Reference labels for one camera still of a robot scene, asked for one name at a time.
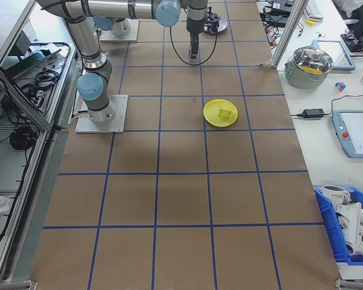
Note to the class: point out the yellow foam block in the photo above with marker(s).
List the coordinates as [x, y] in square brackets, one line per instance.
[225, 113]

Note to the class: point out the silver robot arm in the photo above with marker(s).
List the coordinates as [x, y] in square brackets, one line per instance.
[121, 27]
[90, 45]

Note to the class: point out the purple plate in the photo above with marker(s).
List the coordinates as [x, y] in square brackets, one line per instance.
[224, 25]

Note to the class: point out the yellow plate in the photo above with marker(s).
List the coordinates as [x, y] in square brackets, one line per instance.
[211, 117]

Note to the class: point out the hub strip with red plugs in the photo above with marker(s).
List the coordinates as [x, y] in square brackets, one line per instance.
[274, 36]

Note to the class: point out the black power brick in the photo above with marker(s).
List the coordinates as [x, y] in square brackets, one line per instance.
[281, 20]

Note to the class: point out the small yellow block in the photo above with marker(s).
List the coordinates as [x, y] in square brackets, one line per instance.
[310, 22]

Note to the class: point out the steel pot with lid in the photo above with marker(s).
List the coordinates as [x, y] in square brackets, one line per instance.
[305, 75]

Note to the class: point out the white keyboard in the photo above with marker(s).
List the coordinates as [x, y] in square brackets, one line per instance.
[314, 10]

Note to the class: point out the small black power adapter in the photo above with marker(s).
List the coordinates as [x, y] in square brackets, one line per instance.
[313, 113]

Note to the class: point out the light blue teach pendant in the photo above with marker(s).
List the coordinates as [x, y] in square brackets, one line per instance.
[357, 133]
[335, 56]

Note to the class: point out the small colourful cube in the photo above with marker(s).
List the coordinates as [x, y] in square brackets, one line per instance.
[340, 86]

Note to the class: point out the green device box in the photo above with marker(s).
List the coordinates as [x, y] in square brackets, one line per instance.
[33, 62]

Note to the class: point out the white power strip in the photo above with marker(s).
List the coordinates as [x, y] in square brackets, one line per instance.
[38, 98]

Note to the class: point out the white mug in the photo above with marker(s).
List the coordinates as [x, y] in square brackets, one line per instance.
[332, 196]

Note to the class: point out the blue plastic bin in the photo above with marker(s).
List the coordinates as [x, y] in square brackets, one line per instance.
[323, 217]

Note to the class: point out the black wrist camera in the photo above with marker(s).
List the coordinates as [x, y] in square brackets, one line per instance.
[213, 18]

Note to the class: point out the white square base plate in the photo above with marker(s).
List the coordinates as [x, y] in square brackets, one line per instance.
[133, 34]
[118, 121]

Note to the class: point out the aluminium frame post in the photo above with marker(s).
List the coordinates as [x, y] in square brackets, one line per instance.
[286, 36]

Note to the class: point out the V-shaped metal bar frame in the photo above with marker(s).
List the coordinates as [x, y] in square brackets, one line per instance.
[27, 108]

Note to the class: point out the white plastic bracket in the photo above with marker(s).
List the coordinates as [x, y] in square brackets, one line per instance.
[349, 220]

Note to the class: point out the aluminium rail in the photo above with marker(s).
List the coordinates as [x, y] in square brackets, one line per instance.
[354, 285]
[12, 285]

